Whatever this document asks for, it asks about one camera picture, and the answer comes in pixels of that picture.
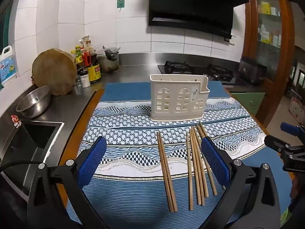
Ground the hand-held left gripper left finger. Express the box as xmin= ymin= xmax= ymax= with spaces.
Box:
xmin=26 ymin=136 xmax=108 ymax=229

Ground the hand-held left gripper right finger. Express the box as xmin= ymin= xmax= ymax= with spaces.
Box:
xmin=201 ymin=136 xmax=282 ymax=229

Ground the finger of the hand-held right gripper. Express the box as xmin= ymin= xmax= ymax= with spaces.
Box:
xmin=264 ymin=134 xmax=305 ymax=173
xmin=280 ymin=122 xmax=305 ymax=139

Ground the row of wooden chopsticks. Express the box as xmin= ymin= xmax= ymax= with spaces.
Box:
xmin=156 ymin=122 xmax=218 ymax=213

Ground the white plastic utensil holder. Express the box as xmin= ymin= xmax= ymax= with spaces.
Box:
xmin=150 ymin=74 xmax=210 ymax=122

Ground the person's right forearm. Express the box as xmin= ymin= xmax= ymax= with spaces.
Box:
xmin=287 ymin=174 xmax=305 ymax=229

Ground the patterned white box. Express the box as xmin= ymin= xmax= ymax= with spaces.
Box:
xmin=289 ymin=97 xmax=305 ymax=124

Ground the green cabinet door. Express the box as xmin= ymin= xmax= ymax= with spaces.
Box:
xmin=230 ymin=92 xmax=266 ymax=116

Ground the blue patterned mat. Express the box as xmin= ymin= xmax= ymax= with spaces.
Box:
xmin=65 ymin=81 xmax=295 ymax=229

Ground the steel sink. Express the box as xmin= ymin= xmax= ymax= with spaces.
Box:
xmin=0 ymin=120 xmax=65 ymax=196

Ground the black bag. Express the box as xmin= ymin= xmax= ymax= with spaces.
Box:
xmin=239 ymin=57 xmax=267 ymax=85

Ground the white salt shaker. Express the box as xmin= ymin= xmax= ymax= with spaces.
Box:
xmin=80 ymin=70 xmax=91 ymax=88

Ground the steel bowl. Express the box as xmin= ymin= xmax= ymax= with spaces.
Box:
xmin=16 ymin=85 xmax=51 ymax=119

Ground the red white scrubber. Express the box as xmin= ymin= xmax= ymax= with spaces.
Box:
xmin=11 ymin=115 xmax=22 ymax=128

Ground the large soy sauce bottle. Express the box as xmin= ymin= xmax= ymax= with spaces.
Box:
xmin=82 ymin=40 xmax=102 ymax=84

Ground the black gas stove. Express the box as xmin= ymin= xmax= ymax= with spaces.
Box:
xmin=158 ymin=61 xmax=246 ymax=85

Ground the row of small boxes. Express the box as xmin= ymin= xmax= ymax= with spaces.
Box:
xmin=258 ymin=24 xmax=282 ymax=47

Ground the round wooden chopping board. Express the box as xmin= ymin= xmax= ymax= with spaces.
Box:
xmin=32 ymin=49 xmax=77 ymax=96

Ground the steel pressure cooker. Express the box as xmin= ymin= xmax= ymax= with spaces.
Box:
xmin=96 ymin=46 xmax=121 ymax=73

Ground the green cap sauce bottle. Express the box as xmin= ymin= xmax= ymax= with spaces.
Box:
xmin=75 ymin=46 xmax=83 ymax=65

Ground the wooden glass door cabinet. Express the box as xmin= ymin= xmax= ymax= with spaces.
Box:
xmin=243 ymin=0 xmax=296 ymax=127

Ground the clear plastic bag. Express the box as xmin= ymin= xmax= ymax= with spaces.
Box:
xmin=80 ymin=35 xmax=91 ymax=48

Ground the yellow box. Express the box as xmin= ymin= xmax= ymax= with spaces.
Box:
xmin=260 ymin=2 xmax=272 ymax=15

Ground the blue white detergent jug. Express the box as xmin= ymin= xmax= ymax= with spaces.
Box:
xmin=0 ymin=45 xmax=17 ymax=87

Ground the black range hood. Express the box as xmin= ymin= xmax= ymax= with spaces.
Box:
xmin=148 ymin=0 xmax=249 ymax=41

